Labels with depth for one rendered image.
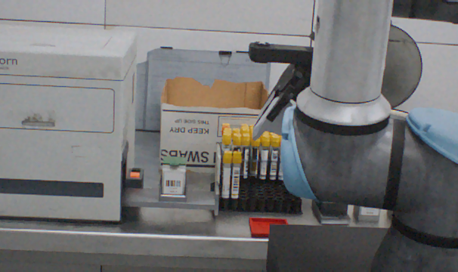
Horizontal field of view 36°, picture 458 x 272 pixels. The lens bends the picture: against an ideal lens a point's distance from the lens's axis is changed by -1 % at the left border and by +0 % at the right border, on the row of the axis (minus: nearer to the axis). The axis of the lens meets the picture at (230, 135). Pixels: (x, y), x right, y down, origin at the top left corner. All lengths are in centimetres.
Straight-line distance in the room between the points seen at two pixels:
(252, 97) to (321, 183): 91
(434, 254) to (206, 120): 72
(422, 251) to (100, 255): 59
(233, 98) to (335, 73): 95
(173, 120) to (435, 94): 76
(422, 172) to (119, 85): 54
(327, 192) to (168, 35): 100
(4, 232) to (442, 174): 73
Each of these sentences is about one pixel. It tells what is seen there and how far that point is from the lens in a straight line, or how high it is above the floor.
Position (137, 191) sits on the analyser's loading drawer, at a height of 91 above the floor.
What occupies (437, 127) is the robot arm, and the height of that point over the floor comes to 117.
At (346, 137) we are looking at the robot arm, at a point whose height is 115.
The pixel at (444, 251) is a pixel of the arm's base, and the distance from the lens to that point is 91.
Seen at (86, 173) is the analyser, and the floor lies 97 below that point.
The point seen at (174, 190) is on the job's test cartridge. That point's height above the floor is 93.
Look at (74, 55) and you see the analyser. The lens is 119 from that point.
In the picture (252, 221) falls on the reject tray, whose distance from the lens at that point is 129.
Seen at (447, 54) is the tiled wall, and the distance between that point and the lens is 193.
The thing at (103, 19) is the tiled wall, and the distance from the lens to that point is 182.
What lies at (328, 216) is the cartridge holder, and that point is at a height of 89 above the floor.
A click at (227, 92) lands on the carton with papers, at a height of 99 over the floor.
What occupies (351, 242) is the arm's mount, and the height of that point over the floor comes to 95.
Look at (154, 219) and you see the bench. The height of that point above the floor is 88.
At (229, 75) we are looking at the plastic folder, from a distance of 181.
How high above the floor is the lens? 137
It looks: 16 degrees down
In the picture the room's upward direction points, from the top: 4 degrees clockwise
